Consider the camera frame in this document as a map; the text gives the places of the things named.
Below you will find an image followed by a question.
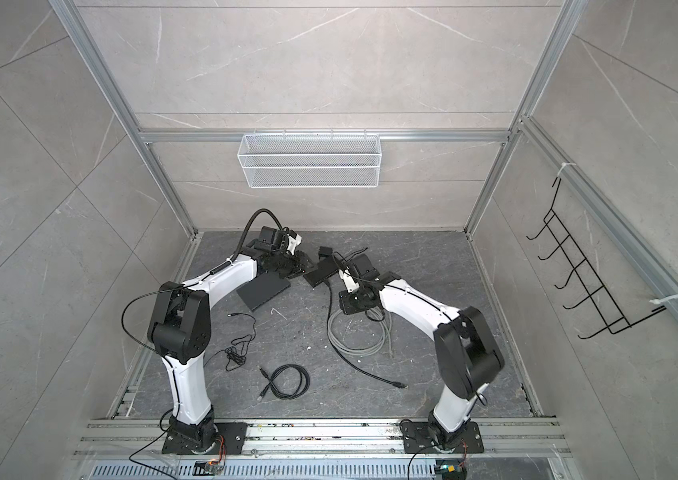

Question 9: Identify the ribbed black network switch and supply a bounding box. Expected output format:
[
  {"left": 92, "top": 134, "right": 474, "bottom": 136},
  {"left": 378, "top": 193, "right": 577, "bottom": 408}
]
[{"left": 303, "top": 257, "right": 339, "bottom": 288}]

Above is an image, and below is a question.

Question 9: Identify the long black ethernet cable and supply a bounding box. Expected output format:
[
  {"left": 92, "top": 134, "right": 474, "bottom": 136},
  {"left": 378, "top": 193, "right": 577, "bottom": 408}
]
[{"left": 323, "top": 280, "right": 407, "bottom": 390}]

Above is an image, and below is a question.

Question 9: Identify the dark grey network switch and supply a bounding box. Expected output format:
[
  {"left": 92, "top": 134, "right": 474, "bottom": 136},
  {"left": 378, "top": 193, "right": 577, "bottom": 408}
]
[{"left": 236, "top": 272, "right": 291, "bottom": 311}]

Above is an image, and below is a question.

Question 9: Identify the grey ethernet cable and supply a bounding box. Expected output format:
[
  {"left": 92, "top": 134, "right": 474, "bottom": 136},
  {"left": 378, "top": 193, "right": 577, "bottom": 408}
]
[{"left": 326, "top": 305, "right": 395, "bottom": 360}]

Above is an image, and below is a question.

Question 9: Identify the black power adapter with cable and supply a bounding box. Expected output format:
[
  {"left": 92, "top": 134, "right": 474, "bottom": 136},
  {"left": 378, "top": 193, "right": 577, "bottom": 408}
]
[{"left": 319, "top": 247, "right": 386, "bottom": 323}]

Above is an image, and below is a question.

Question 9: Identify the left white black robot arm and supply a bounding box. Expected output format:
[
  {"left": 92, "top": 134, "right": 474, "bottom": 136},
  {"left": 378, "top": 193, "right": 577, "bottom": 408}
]
[{"left": 146, "top": 208, "right": 310, "bottom": 454}]

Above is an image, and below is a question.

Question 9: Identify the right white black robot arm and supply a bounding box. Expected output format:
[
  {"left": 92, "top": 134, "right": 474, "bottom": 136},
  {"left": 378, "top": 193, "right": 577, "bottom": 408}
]
[{"left": 333, "top": 253, "right": 505, "bottom": 450}]

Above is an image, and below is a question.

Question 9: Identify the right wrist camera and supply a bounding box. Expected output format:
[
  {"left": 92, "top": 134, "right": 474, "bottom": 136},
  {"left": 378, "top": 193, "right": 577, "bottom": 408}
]
[{"left": 339, "top": 269, "right": 360, "bottom": 293}]

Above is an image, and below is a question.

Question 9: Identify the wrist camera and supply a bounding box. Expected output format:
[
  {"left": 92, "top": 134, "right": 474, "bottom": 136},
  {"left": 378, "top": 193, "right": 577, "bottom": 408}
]
[
  {"left": 339, "top": 269, "right": 360, "bottom": 293},
  {"left": 286, "top": 230, "right": 302, "bottom": 255}
]

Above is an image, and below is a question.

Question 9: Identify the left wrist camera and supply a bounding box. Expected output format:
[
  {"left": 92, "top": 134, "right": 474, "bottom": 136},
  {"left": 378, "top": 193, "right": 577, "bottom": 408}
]
[{"left": 286, "top": 230, "right": 302, "bottom": 255}]

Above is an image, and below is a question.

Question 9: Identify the coiled short black cable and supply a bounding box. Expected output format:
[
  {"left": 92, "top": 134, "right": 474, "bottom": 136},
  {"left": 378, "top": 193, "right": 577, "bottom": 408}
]
[{"left": 257, "top": 363, "right": 311, "bottom": 402}]

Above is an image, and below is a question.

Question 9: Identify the white wire mesh basket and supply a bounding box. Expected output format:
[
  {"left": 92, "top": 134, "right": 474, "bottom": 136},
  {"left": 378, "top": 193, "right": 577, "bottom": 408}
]
[{"left": 237, "top": 133, "right": 383, "bottom": 189}]

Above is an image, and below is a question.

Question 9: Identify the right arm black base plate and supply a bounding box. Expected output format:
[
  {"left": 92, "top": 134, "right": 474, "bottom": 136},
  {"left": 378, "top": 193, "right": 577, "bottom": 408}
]
[{"left": 398, "top": 419, "right": 485, "bottom": 455}]

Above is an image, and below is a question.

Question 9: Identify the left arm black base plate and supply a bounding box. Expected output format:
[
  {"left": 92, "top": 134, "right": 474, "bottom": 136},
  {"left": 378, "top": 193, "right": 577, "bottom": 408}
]
[{"left": 161, "top": 422, "right": 248, "bottom": 455}]

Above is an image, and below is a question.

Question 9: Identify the black wire hook rack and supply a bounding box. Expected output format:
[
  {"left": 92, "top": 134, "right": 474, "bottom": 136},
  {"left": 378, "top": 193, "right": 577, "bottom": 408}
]
[{"left": 526, "top": 178, "right": 667, "bottom": 340}]

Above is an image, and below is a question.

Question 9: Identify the aluminium mounting rail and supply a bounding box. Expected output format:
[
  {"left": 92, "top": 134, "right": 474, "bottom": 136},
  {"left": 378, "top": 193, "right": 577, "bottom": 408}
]
[{"left": 72, "top": 418, "right": 572, "bottom": 460}]

